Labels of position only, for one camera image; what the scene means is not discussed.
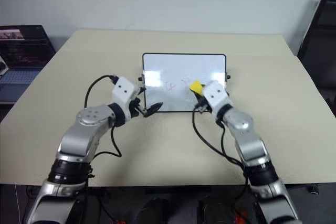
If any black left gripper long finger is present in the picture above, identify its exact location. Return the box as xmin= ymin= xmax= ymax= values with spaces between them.
xmin=143 ymin=102 xmax=164 ymax=118

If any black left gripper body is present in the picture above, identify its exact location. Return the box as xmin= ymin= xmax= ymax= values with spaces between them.
xmin=128 ymin=95 xmax=148 ymax=118

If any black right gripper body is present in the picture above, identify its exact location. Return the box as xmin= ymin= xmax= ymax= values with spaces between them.
xmin=193 ymin=93 xmax=211 ymax=114

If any yellow whiteboard eraser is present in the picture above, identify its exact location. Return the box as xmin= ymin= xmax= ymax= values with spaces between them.
xmin=189 ymin=80 xmax=204 ymax=97

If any small black-framed whiteboard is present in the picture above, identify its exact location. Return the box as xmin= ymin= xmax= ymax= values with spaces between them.
xmin=138 ymin=52 xmax=232 ymax=113

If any dark rounded shape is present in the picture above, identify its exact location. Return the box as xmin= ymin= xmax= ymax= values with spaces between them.
xmin=201 ymin=194 xmax=238 ymax=224
xmin=140 ymin=197 xmax=170 ymax=224

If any red object under table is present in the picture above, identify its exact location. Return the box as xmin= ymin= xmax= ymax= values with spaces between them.
xmin=235 ymin=202 xmax=249 ymax=224

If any black office chair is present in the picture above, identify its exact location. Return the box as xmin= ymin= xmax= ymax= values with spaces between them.
xmin=297 ymin=0 xmax=336 ymax=120

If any open laptop with lit screen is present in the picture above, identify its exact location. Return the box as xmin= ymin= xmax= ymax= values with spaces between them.
xmin=0 ymin=25 xmax=57 ymax=104

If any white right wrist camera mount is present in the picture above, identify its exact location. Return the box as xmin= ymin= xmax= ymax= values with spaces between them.
xmin=203 ymin=80 xmax=233 ymax=112

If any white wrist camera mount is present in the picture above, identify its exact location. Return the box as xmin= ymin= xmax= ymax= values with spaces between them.
xmin=111 ymin=76 xmax=141 ymax=105
xmin=203 ymin=80 xmax=233 ymax=112

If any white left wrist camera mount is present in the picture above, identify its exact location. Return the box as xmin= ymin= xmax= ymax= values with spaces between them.
xmin=111 ymin=76 xmax=141 ymax=105

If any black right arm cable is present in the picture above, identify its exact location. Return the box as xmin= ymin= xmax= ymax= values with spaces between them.
xmin=192 ymin=107 xmax=253 ymax=224

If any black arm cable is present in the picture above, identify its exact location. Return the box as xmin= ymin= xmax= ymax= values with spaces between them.
xmin=84 ymin=74 xmax=122 ymax=158
xmin=192 ymin=107 xmax=253 ymax=224

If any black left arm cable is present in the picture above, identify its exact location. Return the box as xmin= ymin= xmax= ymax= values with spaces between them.
xmin=84 ymin=74 xmax=122 ymax=158

